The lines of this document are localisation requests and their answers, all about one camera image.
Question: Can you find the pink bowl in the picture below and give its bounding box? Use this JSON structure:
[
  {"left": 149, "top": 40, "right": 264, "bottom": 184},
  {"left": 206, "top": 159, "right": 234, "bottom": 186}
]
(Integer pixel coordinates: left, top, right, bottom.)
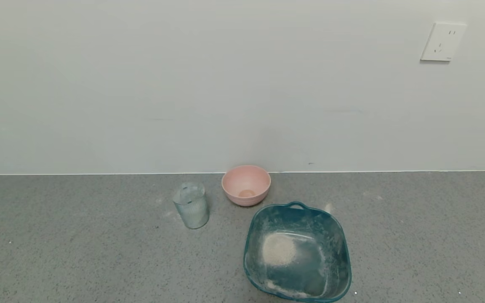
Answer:
[{"left": 221, "top": 165, "right": 272, "bottom": 207}]

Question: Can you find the pale powder pile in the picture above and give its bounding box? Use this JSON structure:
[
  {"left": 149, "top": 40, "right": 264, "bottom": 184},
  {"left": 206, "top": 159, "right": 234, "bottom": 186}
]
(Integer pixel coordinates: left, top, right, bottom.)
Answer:
[{"left": 262, "top": 233, "right": 297, "bottom": 267}]

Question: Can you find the teal square plastic basin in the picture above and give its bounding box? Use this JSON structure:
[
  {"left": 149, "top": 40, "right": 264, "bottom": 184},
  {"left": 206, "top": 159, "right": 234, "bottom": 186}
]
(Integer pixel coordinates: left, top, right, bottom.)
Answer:
[{"left": 243, "top": 202, "right": 352, "bottom": 303}]

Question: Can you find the white wall socket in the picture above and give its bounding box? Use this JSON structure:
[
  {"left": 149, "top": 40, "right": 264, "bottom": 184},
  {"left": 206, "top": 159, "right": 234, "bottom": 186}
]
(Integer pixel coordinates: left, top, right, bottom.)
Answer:
[{"left": 420, "top": 22, "right": 467, "bottom": 63}]

